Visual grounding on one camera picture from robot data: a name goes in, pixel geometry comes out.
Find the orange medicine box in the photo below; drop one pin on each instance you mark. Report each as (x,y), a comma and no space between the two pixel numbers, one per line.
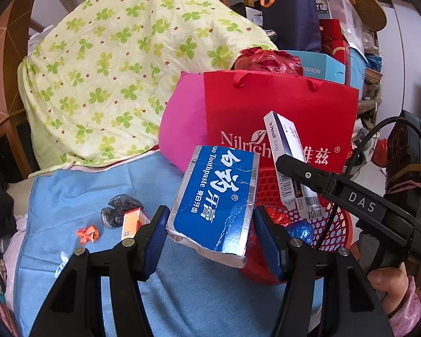
(131,223)

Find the blue plastic bag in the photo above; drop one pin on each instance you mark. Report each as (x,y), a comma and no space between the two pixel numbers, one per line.
(301,231)

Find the pink pillow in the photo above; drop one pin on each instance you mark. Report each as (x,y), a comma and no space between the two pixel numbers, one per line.
(182,123)

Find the wooden arched column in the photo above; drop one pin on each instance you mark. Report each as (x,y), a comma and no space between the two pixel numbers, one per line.
(7,42)

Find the white paper scrap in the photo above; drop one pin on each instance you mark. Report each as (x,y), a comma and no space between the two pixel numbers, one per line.
(61,259)

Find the blue toothpaste box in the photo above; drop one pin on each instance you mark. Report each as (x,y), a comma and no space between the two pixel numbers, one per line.
(214,210)

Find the person's right forearm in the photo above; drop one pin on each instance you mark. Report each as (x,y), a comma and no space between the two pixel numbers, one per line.
(411,309)

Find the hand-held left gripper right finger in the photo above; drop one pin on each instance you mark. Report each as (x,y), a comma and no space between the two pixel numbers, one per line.
(266,247)

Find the white medicine box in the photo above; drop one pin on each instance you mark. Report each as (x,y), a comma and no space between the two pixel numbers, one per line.
(284,133)

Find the clear plastic storage bin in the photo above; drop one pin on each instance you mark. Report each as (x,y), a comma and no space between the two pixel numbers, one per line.
(343,10)

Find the orange candy wrapper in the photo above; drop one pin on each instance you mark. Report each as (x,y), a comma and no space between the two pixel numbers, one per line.
(87,235)

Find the green clover print bedsheet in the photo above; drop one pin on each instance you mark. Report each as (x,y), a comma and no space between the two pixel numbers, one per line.
(108,59)

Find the light blue blanket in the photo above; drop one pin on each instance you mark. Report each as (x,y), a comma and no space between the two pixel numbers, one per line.
(91,288)

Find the dark wooden cabinet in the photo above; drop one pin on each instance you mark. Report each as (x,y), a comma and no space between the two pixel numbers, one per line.
(7,147)

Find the red plastic mesh basket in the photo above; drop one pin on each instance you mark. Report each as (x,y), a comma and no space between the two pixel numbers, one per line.
(336,226)

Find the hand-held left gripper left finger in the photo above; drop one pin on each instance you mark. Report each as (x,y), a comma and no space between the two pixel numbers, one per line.
(158,237)

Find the large red plastic bag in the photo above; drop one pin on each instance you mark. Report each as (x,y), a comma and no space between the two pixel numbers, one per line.
(266,61)

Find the small red plastic bag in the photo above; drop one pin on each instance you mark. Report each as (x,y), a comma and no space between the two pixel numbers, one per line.
(379,151)

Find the red gift box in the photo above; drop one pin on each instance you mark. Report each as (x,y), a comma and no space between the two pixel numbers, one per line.
(331,35)

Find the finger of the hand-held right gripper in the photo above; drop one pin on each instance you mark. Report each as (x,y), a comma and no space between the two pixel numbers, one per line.
(301,173)

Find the person's right hand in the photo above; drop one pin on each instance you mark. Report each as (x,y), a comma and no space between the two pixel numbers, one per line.
(389,288)

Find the red paper shopping bag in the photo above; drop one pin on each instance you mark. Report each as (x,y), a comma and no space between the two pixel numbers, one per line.
(231,112)

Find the crumpled black plastic bag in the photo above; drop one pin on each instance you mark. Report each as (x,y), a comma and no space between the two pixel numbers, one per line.
(117,210)

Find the blue plastic storage bin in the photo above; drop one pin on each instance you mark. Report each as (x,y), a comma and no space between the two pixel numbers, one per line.
(358,66)

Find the light blue cardboard box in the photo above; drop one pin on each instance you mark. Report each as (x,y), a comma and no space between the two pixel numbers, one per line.
(322,68)

